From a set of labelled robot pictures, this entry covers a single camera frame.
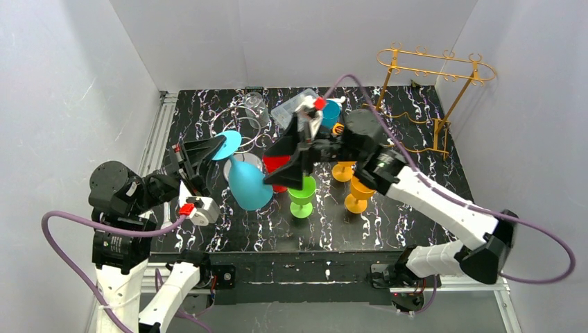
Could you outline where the clear glass wine glass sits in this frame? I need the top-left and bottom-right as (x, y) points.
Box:
(243, 92), (270, 129)

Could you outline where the chrome spiral glass rack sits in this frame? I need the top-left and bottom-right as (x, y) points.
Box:
(210, 102), (271, 180)

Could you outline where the blue plastic goblet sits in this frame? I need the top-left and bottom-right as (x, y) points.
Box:
(213, 130), (273, 211)
(321, 99), (341, 130)

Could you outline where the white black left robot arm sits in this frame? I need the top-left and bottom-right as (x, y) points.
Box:
(88, 135), (230, 332)

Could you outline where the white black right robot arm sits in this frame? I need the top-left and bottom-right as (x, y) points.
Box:
(263, 109), (516, 285)

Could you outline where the red plastic goblet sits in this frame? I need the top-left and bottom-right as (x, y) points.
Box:
(262, 155), (290, 193)

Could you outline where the yellow tape measure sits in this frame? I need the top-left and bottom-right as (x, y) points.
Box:
(332, 123), (345, 137)

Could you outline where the clear plastic parts box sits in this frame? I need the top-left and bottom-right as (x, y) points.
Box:
(270, 88), (318, 129)

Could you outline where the green plastic goblet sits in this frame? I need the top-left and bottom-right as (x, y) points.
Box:
(288, 176), (316, 219)

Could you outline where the orange plastic goblet far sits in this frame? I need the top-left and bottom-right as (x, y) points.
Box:
(331, 161), (356, 182)

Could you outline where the orange plastic goblet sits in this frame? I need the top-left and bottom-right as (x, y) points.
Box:
(344, 177), (376, 214)
(331, 161), (356, 182)

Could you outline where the blue plastic goblet back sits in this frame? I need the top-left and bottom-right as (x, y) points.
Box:
(321, 99), (341, 130)

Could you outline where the silver open-end wrench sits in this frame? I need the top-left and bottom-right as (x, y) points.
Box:
(160, 221), (173, 230)

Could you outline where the black screwdriver bit strip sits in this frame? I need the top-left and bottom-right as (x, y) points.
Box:
(244, 86), (264, 94)

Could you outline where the orange plastic goblet near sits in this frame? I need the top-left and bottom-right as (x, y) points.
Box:
(344, 177), (376, 214)

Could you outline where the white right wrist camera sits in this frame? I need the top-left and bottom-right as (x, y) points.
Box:
(296, 96), (327, 141)

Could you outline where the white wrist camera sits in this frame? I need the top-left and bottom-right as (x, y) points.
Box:
(178, 196), (220, 226)
(296, 96), (327, 141)

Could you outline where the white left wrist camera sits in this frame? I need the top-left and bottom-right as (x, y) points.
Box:
(178, 196), (220, 226)

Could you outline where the gold wire glass rack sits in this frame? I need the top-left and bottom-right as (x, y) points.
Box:
(374, 42), (497, 160)

